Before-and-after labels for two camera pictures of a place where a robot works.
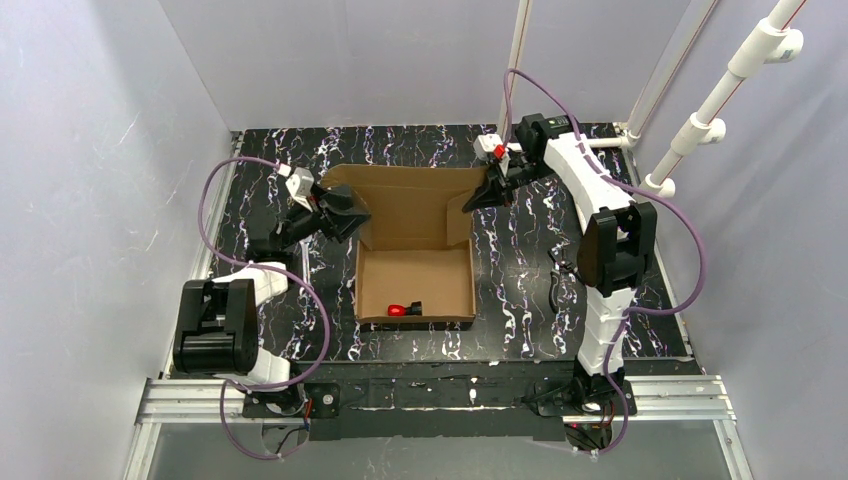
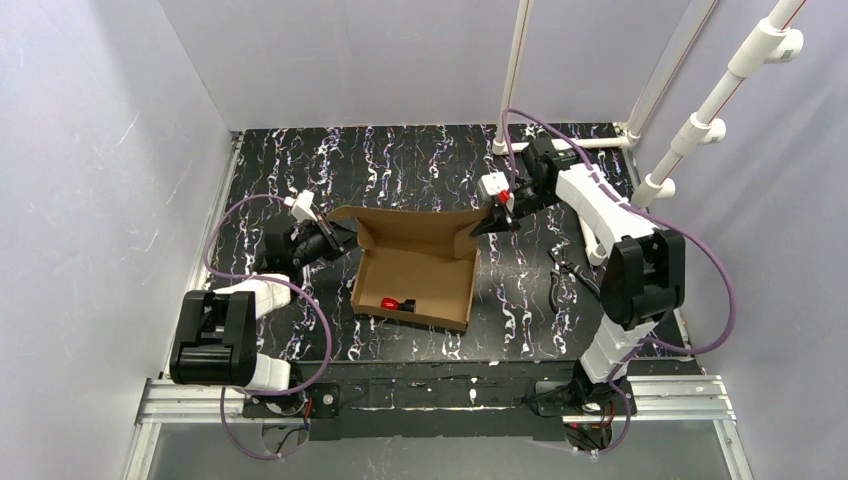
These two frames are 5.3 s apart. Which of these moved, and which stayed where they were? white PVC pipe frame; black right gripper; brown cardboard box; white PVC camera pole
Moved: black right gripper; brown cardboard box
Stayed: white PVC pipe frame; white PVC camera pole
